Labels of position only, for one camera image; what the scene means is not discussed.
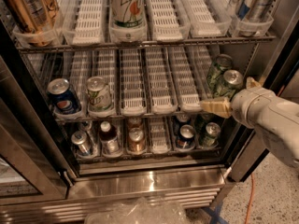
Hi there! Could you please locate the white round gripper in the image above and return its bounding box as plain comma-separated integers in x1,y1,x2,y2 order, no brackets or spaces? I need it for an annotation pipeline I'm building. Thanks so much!
200,77,276,129

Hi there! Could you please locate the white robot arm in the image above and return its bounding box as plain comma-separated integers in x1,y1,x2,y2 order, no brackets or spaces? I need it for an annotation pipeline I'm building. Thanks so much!
200,77,299,168

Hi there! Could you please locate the green can bottom front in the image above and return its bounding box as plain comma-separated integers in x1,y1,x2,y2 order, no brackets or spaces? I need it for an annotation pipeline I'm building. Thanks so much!
199,122,221,147

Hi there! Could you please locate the blue can bottom front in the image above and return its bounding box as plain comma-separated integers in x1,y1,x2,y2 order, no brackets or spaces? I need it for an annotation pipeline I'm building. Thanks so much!
176,124,195,149

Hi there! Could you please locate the copper can bottom front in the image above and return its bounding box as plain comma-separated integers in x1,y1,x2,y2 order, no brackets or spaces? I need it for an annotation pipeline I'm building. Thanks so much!
128,128,146,152

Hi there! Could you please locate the white 7up can top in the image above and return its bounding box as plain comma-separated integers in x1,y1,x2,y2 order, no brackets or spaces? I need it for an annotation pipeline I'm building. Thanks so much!
109,0,144,29

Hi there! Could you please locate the stainless steel fridge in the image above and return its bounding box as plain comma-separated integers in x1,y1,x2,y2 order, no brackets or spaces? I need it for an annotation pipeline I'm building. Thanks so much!
0,0,299,224

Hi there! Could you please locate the white green soda can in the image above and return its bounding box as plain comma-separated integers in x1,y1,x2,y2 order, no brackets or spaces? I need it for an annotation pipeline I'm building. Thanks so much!
87,76,112,112

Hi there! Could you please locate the silver can bottom left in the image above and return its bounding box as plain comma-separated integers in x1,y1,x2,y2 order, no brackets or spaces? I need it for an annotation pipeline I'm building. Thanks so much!
71,131,92,156

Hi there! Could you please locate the blue pepsi can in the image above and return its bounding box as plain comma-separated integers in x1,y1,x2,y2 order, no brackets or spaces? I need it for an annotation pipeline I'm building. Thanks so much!
47,78,81,115

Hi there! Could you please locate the fridge glass door left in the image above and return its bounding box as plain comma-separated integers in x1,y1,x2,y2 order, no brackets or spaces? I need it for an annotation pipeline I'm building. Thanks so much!
0,22,77,205

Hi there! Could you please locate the gold can top shelf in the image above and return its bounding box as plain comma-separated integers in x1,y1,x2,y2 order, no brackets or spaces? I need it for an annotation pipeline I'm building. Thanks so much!
4,0,59,47

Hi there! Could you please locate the blue tape cross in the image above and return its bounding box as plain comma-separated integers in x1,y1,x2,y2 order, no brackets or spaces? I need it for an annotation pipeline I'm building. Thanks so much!
204,203,229,224

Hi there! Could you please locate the dark bottle white cap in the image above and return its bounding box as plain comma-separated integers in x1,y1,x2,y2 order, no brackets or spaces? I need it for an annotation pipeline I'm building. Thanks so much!
99,121,120,154

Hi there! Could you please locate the orange cable on floor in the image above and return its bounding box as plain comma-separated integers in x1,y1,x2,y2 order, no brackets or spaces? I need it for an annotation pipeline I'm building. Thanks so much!
243,173,256,224

